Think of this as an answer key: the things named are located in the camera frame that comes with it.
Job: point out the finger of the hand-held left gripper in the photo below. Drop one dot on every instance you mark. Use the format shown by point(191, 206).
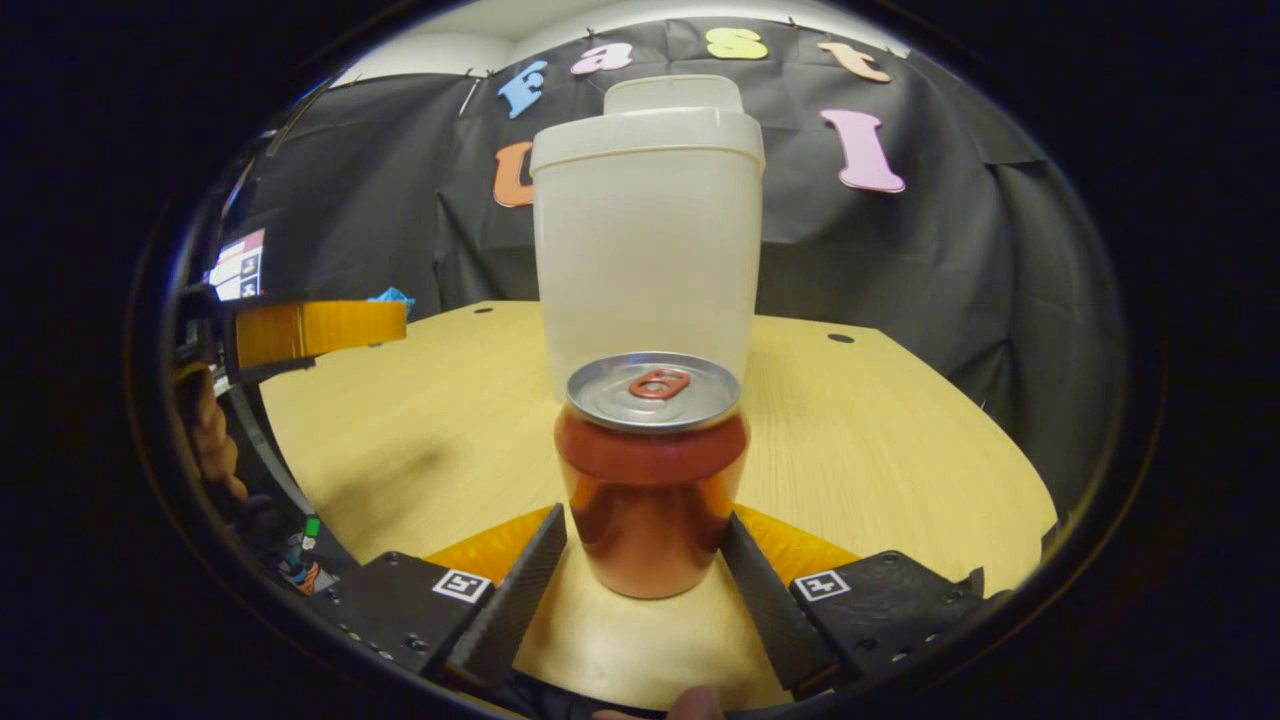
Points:
point(300, 330)

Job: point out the white desktop garbage bin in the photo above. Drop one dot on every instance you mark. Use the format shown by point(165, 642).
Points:
point(650, 260)

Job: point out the black backdrop cloth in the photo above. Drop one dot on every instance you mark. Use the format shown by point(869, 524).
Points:
point(950, 300)

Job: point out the wooden desktop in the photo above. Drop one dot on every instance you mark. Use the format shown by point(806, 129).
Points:
point(900, 450)

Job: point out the blue paper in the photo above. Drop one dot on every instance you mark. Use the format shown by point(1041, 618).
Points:
point(392, 296)

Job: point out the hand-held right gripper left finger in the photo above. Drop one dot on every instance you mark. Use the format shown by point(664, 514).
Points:
point(520, 600)

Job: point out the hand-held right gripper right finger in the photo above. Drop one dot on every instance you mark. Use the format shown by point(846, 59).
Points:
point(765, 610)

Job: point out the white thin rod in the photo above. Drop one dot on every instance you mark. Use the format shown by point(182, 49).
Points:
point(469, 96)

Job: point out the red pop can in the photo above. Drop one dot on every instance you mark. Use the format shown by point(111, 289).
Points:
point(650, 500)

